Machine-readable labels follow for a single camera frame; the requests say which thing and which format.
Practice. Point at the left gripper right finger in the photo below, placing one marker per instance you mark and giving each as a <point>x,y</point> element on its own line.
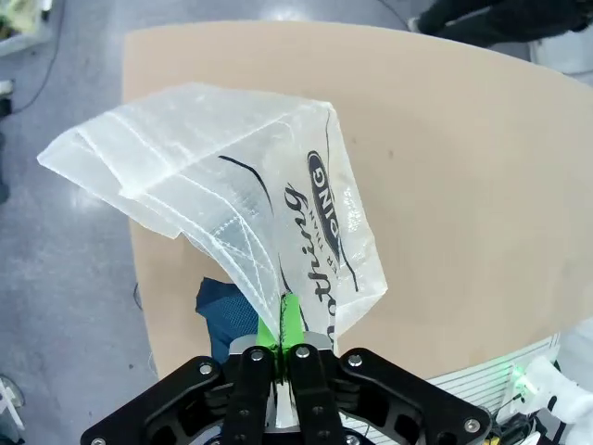
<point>380,398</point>

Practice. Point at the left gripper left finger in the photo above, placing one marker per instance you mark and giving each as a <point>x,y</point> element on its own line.
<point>185,403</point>

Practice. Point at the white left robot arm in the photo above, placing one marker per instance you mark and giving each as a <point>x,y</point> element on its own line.
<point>565,385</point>

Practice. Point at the white stand foot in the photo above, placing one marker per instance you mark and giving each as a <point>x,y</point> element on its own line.
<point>10,403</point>

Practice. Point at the black equipment box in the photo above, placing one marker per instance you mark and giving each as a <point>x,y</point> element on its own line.
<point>3,162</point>

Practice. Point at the person in dark clothing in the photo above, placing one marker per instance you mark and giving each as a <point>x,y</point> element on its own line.
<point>500,18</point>

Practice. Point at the white storage crate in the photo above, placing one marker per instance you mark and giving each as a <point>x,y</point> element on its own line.
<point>21,28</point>

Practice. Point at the aluminium profile rail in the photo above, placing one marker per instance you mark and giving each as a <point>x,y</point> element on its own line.
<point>482,375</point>

